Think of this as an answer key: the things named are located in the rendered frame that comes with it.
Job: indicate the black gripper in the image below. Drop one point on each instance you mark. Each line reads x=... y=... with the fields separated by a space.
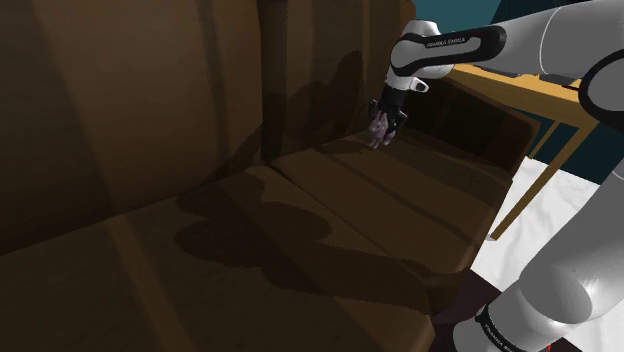
x=391 y=101

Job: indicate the small pink rabbit figure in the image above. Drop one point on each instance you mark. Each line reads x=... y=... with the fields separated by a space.
x=378 y=130

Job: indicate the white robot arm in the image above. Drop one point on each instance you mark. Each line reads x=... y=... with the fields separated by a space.
x=560 y=273

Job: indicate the light wooden table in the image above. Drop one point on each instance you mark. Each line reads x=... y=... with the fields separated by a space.
x=541 y=95

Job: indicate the dark robot stand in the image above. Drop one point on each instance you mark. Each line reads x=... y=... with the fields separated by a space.
x=456 y=304

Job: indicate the brown sofa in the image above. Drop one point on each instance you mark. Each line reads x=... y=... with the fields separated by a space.
x=146 y=146

